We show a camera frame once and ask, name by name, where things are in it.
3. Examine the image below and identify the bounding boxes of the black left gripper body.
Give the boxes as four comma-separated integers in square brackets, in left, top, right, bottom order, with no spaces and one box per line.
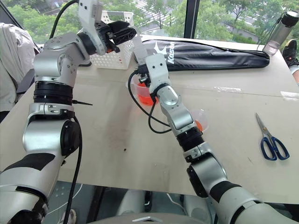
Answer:
[94,21,121,53]

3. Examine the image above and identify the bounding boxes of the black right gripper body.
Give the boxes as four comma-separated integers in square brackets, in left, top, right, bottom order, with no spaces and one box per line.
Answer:
[137,69,151,88]

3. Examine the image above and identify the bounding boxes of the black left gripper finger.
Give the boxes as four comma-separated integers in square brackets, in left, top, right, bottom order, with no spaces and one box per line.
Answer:
[112,26,137,45]
[110,20,131,29]

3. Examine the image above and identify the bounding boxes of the white perforated plastic basket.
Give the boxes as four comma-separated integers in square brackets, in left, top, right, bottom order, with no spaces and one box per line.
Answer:
[89,10,135,70]

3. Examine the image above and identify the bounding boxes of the black racket bag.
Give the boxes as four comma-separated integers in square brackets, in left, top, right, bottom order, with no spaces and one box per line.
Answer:
[141,39,271,72]

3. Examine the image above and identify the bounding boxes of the person in grey jacket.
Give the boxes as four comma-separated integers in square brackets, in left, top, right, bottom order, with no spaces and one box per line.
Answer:
[0,22,36,122]

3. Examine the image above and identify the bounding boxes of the white rounded shape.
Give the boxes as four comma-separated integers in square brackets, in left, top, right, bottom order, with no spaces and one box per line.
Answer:
[116,189,147,217]
[183,194,212,220]

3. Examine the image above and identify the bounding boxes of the black table leg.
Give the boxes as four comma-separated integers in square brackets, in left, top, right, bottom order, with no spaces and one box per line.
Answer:
[87,185,107,223]

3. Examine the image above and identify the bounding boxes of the grey robot torso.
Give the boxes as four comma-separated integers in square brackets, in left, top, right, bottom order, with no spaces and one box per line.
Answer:
[85,211,219,224]

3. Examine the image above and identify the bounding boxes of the clear bottle with black cap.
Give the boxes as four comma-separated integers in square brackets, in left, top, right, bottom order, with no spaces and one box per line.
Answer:
[256,10,299,56]

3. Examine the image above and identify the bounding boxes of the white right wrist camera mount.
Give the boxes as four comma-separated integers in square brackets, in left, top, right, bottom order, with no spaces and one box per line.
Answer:
[144,53,171,92]

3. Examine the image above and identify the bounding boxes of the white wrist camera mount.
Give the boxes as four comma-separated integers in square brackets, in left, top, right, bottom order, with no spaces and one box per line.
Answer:
[144,53,171,92]
[78,0,111,56]

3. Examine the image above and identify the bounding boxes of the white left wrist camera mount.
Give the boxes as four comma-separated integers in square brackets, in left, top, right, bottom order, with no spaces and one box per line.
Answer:
[78,0,111,56]

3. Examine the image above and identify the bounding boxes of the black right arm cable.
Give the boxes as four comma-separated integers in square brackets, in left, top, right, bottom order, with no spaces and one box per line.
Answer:
[127,70,172,134]

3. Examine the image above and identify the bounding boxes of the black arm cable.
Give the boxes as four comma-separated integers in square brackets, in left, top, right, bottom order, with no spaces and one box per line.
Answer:
[127,70,172,134]
[50,0,83,224]

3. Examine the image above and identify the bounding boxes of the black cable tie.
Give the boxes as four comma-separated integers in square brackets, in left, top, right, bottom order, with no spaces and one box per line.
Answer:
[71,99,93,106]

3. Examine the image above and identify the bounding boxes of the black window frame post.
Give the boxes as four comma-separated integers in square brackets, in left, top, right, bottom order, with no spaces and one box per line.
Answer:
[184,0,201,39]

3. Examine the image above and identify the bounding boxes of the black slanted window frame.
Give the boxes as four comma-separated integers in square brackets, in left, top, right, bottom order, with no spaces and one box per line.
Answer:
[0,0,27,30]

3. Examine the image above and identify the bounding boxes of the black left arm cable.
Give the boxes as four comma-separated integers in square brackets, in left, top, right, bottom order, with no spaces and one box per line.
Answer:
[50,0,83,224]

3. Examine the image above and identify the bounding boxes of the thin white cable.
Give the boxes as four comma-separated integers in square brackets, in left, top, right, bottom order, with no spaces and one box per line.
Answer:
[46,183,85,215]

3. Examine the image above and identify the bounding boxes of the blue handled scissors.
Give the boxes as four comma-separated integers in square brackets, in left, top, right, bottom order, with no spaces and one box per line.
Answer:
[255,112,291,161]

